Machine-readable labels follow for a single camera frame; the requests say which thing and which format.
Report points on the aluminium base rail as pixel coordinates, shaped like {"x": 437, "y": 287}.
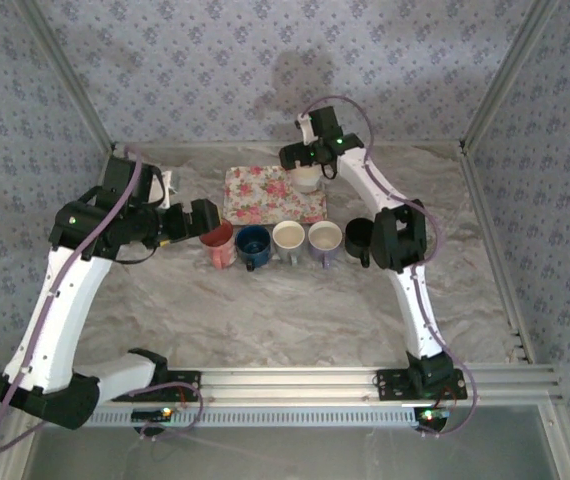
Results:
{"x": 290, "y": 385}

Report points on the aluminium corner post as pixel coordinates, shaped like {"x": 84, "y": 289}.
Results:
{"x": 65, "y": 75}
{"x": 510, "y": 70}

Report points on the small circuit board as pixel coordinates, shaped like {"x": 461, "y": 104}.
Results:
{"x": 152, "y": 414}
{"x": 432, "y": 415}

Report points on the floral print tray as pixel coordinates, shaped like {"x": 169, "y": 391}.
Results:
{"x": 260, "y": 197}

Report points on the cream speckled mug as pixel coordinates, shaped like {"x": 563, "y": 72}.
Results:
{"x": 306, "y": 181}

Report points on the pink mug with ghost print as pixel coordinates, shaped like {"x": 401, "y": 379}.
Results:
{"x": 220, "y": 245}

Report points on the small grey mug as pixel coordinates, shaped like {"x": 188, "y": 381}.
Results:
{"x": 289, "y": 237}

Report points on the purple mug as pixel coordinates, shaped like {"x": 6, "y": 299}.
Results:
{"x": 325, "y": 237}

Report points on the black mug with white base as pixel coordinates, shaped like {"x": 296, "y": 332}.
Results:
{"x": 359, "y": 237}

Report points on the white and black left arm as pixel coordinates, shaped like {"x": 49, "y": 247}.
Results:
{"x": 55, "y": 320}

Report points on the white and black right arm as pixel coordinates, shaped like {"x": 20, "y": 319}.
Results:
{"x": 417, "y": 310}

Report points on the dark blue mug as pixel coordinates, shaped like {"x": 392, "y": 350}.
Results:
{"x": 253, "y": 245}

